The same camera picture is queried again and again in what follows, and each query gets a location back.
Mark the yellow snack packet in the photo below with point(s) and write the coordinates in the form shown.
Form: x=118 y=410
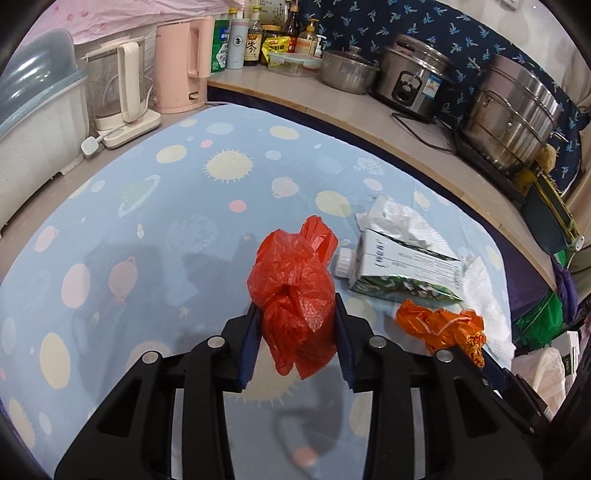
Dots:
x=277 y=48

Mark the amber pump bottle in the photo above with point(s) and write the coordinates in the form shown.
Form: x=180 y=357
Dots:
x=307 y=41

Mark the orange plastic bag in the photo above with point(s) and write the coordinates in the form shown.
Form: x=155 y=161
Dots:
x=438 y=323

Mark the pink electric kettle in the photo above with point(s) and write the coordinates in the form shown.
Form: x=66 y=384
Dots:
x=180 y=64

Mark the navy printed cloth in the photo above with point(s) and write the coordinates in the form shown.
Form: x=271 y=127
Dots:
x=369 y=23

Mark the white glass electric kettle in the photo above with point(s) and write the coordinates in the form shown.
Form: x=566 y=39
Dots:
x=129 y=83

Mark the blue spotted tablecloth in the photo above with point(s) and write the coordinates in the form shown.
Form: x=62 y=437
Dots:
x=138 y=277

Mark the dark soy sauce bottle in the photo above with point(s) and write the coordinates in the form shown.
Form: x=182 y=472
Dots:
x=253 y=44

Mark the white waste bin with liner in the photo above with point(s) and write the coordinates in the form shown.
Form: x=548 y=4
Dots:
x=540 y=369

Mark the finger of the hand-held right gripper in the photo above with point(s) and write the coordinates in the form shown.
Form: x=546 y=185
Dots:
x=526 y=397

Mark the small steel pot with lid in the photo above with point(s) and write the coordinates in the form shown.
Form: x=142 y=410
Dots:
x=348 y=71

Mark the red plastic bag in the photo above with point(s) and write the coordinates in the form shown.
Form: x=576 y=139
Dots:
x=291 y=295

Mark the white power plug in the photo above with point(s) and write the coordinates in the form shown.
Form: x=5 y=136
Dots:
x=90 y=145

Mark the black induction cooker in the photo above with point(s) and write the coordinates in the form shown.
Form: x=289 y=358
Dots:
x=489 y=170

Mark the stainless steel steamer pot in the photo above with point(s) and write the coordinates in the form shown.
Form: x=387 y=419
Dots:
x=512 y=120

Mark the white green drink carton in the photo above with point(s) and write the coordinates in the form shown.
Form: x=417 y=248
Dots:
x=406 y=272

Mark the clear food container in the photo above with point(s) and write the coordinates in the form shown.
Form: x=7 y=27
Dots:
x=295 y=64

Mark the brown loofah sponge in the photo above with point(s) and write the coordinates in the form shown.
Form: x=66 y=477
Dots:
x=546 y=157

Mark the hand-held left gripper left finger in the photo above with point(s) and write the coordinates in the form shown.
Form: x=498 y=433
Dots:
x=249 y=341

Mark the white cylindrical bottle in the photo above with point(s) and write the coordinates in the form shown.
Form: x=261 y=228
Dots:
x=237 y=44

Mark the purple cloth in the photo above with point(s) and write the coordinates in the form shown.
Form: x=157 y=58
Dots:
x=564 y=290

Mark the green refill packet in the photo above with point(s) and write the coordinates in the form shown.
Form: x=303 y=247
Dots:
x=220 y=46

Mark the dark glass bottle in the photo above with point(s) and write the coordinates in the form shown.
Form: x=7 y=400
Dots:
x=290 y=23

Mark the silver rice cooker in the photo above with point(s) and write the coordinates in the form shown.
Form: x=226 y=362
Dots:
x=415 y=78

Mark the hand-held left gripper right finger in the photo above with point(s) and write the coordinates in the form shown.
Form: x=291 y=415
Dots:
x=344 y=341

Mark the white printed cardboard box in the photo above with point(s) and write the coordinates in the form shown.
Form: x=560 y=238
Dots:
x=571 y=350

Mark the pink dotted curtain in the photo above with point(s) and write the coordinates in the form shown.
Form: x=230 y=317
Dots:
x=138 y=9

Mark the green plastic bag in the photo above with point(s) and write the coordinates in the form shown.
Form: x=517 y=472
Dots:
x=545 y=318

